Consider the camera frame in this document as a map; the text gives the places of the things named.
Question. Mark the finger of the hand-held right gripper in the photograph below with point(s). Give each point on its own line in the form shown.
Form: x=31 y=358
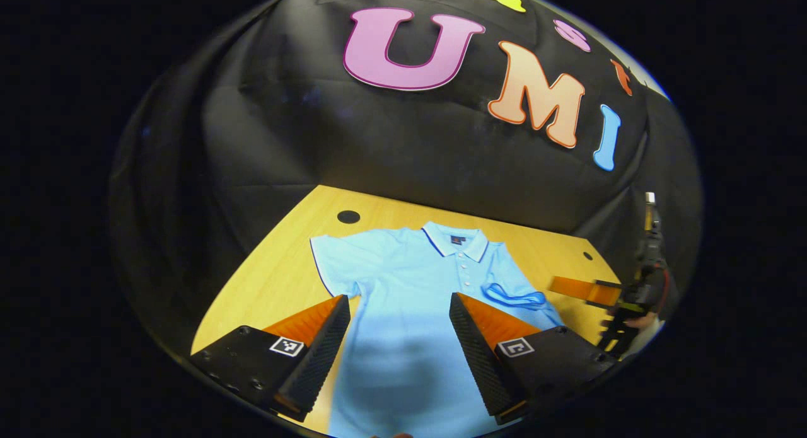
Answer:
x=583 y=290

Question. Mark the light blue polo T-shirt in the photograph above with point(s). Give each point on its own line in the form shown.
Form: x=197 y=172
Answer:
x=410 y=312

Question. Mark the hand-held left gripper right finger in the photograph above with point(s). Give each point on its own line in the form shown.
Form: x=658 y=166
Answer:
x=476 y=353

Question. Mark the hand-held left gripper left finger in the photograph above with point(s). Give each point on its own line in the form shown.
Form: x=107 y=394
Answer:
x=325 y=353

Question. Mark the black backdrop cloth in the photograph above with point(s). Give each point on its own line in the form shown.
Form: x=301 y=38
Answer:
x=265 y=123

